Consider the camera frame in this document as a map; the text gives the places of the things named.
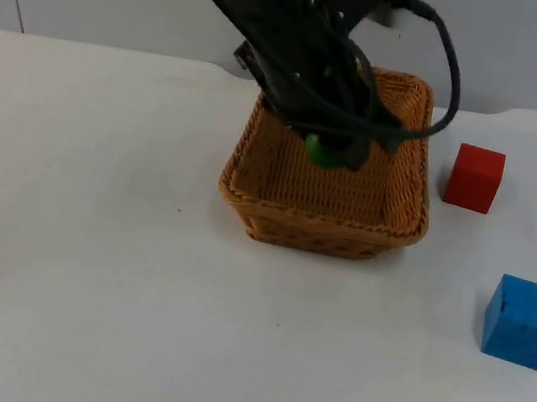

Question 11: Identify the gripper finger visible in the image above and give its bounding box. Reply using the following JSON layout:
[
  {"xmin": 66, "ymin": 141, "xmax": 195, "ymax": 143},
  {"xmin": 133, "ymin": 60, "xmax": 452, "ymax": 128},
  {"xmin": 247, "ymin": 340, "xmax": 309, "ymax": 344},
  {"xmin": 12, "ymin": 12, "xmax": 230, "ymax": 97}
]
[
  {"xmin": 339, "ymin": 134, "xmax": 374, "ymax": 175},
  {"xmin": 287, "ymin": 118, "xmax": 318, "ymax": 142}
]

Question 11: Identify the red cube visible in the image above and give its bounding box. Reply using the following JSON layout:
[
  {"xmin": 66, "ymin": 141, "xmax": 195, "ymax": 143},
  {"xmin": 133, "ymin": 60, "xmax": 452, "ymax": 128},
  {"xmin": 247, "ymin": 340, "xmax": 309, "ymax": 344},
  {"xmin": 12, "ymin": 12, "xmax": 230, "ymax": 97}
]
[{"xmin": 440, "ymin": 140, "xmax": 509, "ymax": 217}]

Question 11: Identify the black cable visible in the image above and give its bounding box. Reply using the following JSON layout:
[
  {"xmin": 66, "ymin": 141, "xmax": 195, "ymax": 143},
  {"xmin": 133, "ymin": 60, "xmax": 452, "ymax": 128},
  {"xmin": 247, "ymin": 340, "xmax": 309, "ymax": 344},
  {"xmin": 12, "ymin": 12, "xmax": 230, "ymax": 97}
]
[
  {"xmin": 381, "ymin": 0, "xmax": 477, "ymax": 163},
  {"xmin": 143, "ymin": 0, "xmax": 421, "ymax": 146}
]

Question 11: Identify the green cylinder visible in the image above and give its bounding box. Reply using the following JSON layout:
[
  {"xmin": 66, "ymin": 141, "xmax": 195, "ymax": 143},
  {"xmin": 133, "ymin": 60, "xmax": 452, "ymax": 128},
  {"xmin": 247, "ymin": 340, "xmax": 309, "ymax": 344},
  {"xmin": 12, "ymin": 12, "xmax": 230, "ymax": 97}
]
[{"xmin": 301, "ymin": 132, "xmax": 349, "ymax": 174}]

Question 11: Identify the brown wicker basket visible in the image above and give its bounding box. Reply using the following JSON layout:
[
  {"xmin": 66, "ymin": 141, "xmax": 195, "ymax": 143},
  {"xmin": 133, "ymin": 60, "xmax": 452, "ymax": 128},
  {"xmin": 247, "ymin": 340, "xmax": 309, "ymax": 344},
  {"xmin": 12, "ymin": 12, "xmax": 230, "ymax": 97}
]
[{"xmin": 209, "ymin": 46, "xmax": 452, "ymax": 270}]

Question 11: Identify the blue cube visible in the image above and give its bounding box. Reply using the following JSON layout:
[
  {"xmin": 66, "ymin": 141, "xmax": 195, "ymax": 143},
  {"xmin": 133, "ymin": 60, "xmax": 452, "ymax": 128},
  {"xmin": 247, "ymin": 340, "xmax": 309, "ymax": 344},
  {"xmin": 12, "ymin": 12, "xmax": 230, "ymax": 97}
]
[{"xmin": 477, "ymin": 271, "xmax": 537, "ymax": 373}]

